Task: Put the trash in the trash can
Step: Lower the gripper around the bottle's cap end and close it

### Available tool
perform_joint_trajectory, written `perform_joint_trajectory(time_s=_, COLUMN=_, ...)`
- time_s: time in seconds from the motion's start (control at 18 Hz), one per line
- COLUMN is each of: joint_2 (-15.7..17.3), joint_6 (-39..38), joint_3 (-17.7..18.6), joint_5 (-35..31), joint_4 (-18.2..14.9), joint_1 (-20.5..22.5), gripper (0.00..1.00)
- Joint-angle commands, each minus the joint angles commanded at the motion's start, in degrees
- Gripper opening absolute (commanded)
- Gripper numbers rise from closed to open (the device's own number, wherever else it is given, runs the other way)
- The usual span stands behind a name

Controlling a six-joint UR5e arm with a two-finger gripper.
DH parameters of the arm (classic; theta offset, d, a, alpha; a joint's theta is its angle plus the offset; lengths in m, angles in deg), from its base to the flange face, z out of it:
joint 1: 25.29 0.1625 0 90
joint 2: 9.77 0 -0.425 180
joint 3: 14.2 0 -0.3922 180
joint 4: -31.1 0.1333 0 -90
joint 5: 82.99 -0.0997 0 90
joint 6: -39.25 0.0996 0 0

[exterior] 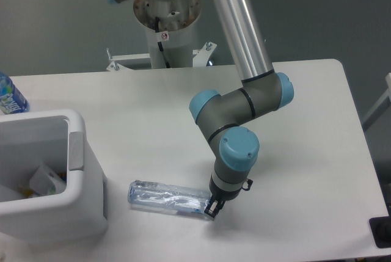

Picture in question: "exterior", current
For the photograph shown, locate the crushed clear plastic bottle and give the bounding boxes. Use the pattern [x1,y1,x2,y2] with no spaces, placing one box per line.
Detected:
[127,180,211,215]

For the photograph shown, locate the white frame at right edge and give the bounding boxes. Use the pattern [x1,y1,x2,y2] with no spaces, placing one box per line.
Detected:
[362,73,390,132]

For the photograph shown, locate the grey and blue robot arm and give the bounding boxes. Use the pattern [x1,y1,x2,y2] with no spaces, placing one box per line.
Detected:
[107,0,294,219]

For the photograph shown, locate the blue labelled drink bottle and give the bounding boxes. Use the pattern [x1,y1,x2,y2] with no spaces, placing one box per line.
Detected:
[1,72,29,115]

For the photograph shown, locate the black clamp at table edge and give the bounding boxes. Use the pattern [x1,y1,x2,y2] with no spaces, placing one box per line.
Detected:
[369,216,390,249]

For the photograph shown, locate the white trash can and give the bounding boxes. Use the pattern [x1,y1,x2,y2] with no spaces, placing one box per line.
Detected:
[1,109,108,243]

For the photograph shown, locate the black cable on pedestal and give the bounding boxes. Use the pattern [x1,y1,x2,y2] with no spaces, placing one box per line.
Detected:
[154,16,171,68]

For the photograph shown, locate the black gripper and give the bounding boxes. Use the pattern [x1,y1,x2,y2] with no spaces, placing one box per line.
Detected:
[204,181,242,220]

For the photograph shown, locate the white base bracket with bolts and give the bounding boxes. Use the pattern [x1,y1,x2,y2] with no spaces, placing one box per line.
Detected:
[106,42,217,71]

